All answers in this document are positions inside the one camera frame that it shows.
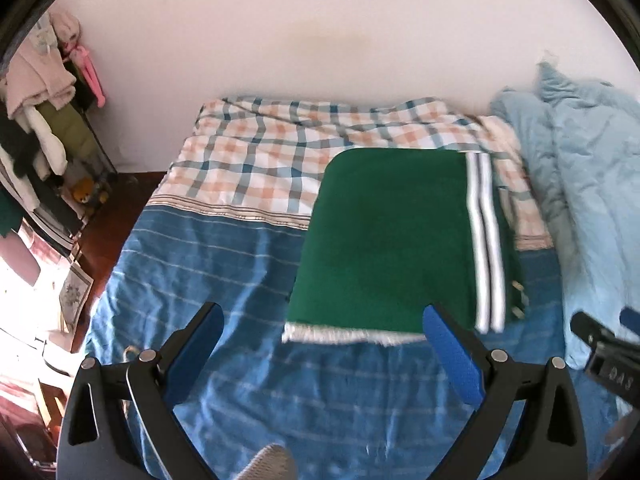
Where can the light blue duvet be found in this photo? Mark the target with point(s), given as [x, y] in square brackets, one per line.
[590, 185]

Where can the yellow stuffed toy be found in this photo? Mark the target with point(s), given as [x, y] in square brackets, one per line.
[84, 192]

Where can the framed picture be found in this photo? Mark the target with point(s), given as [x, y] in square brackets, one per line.
[75, 290]

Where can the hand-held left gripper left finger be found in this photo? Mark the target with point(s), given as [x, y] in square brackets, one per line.
[197, 337]

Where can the pink clothes hanger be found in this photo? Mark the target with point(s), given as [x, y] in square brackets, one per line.
[90, 72]

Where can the white hanging garment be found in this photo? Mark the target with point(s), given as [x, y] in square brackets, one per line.
[47, 142]

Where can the green garment with white stripes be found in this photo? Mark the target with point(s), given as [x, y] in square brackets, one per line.
[390, 240]

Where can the black metal clothes rack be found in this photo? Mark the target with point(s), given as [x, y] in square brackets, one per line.
[97, 145]

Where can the dark green hanging garment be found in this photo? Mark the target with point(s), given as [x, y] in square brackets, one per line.
[7, 212]

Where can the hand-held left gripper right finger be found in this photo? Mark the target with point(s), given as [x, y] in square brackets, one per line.
[452, 355]

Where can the olive green hanging garment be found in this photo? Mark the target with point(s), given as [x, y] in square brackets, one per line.
[70, 125]

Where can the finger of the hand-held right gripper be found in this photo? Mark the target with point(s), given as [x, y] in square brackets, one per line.
[631, 320]
[592, 330]

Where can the blue striped checked bed sheet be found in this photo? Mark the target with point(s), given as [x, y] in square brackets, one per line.
[225, 260]

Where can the pink hanging sweater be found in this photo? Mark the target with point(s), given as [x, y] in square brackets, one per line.
[32, 77]

